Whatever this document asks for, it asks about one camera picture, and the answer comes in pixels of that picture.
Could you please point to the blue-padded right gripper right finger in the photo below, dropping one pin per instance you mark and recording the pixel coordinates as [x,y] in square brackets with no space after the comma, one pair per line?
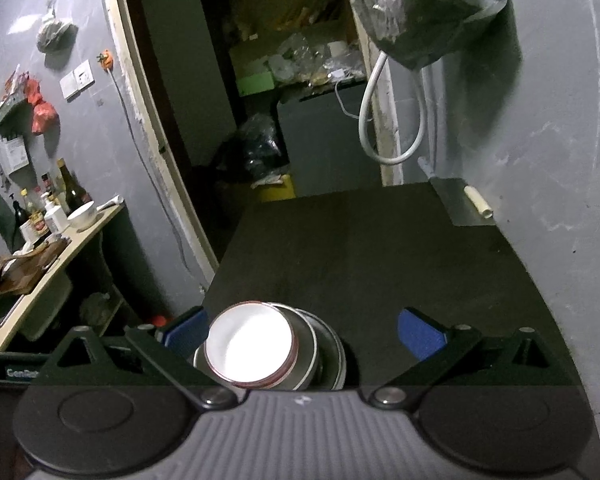
[422,336]

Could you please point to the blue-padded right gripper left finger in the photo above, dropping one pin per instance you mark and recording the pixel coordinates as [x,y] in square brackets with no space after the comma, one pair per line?
[186,333]

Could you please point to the white bowl red rim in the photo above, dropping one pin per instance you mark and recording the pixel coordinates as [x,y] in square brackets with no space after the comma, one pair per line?
[251,345]

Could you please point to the steel plate without sticker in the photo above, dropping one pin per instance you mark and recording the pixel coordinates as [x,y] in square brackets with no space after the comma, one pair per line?
[321,362]

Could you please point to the deep steel mixing bowl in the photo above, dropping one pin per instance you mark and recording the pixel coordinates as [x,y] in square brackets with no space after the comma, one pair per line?
[259,345]

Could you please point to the wooden side shelf table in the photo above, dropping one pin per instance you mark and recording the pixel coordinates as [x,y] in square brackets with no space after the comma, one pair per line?
[77,241]

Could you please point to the white ceramic bowl on shelf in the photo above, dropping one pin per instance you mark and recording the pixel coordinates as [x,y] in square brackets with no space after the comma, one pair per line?
[83,217]

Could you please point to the yellow bin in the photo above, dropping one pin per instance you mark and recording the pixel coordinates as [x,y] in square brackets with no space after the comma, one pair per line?
[274,188]

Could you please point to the dark glass bottle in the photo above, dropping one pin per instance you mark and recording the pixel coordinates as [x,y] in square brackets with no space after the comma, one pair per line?
[76,196]

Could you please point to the white squat bottle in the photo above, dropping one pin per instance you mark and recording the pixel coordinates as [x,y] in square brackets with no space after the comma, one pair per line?
[54,216]

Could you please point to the wooden chopping board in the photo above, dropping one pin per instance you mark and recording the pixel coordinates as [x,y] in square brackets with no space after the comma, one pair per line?
[19,274]

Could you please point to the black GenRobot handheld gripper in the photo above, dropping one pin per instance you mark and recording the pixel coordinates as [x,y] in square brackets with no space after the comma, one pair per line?
[20,368]

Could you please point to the black garbage bag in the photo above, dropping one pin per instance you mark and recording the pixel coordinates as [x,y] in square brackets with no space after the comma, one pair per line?
[252,152]

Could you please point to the dark grey cabinet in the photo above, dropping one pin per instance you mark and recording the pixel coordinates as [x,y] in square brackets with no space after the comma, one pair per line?
[321,137]

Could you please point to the green box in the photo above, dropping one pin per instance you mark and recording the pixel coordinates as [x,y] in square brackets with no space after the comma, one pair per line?
[256,83]

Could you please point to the hanging clear plastic bag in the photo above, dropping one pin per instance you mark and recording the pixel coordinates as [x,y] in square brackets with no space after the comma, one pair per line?
[416,33]

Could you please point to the cleaver with cream handle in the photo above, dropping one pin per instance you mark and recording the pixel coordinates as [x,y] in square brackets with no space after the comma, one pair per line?
[464,205]

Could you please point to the red plastic bag on wall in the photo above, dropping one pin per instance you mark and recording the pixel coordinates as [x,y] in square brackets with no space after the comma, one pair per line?
[44,115]

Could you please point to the white wall switch plate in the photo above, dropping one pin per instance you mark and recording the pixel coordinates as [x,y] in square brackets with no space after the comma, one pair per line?
[77,80]

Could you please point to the orange wall hook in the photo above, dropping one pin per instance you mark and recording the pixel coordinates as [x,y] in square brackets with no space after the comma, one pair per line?
[106,60]

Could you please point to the grey bag hanging on wall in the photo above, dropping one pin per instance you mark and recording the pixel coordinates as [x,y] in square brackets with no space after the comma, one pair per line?
[54,35]

